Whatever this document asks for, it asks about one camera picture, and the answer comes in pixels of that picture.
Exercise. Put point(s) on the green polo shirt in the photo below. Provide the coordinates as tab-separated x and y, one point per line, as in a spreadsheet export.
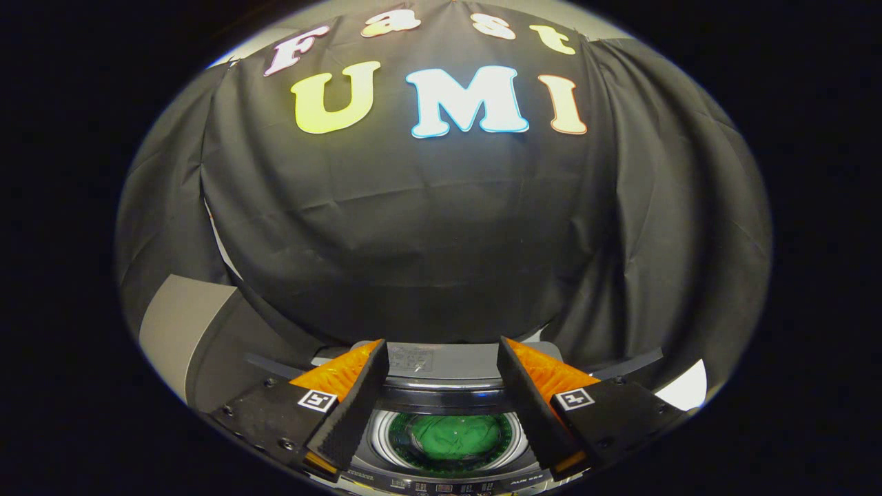
448	441

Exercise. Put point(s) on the grey washing machine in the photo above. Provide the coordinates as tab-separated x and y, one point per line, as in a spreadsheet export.
455	358

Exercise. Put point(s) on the grey cabinet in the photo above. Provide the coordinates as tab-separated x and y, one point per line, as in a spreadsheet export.
179	324

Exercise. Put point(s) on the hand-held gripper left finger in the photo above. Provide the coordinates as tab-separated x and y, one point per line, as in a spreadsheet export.
351	406

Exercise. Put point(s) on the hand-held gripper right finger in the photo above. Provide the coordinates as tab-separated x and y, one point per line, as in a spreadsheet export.
527	406

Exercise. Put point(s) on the white box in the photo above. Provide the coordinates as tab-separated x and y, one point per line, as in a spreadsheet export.
685	389

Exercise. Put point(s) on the transparent washing machine lid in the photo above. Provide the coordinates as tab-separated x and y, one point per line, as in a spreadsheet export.
448	403

